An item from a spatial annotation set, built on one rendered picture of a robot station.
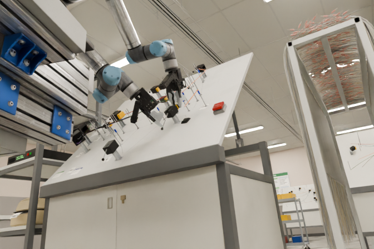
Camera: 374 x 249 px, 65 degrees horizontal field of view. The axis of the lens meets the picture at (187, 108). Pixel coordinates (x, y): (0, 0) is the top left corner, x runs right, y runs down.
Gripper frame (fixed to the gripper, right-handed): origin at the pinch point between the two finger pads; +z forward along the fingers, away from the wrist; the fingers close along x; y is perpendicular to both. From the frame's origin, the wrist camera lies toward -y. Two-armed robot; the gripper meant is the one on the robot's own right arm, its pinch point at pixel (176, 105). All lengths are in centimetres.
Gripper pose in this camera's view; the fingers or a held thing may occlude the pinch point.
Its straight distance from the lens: 155.6
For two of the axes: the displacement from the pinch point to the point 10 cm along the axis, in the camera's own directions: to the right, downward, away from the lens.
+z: 2.1, 9.8, 0.3
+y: 6.5, -1.6, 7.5
